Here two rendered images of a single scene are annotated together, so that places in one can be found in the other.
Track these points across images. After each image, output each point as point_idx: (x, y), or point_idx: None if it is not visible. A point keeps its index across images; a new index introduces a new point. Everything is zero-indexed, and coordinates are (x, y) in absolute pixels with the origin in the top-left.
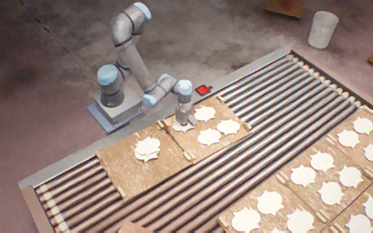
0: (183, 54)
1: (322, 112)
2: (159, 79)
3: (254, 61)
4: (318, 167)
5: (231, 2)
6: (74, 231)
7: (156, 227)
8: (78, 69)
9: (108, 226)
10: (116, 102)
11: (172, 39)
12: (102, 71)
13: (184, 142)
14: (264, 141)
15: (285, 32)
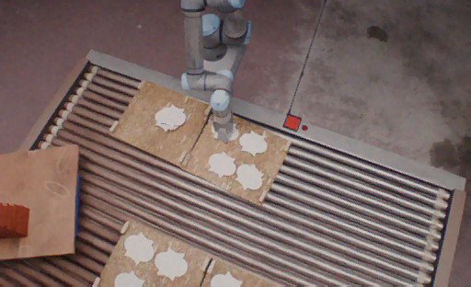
0: (435, 73)
1: (357, 280)
2: (218, 72)
3: None
4: None
5: None
6: (69, 117)
7: (100, 174)
8: None
9: (86, 137)
10: (205, 55)
11: (450, 46)
12: (204, 18)
13: (201, 144)
14: (257, 225)
15: None
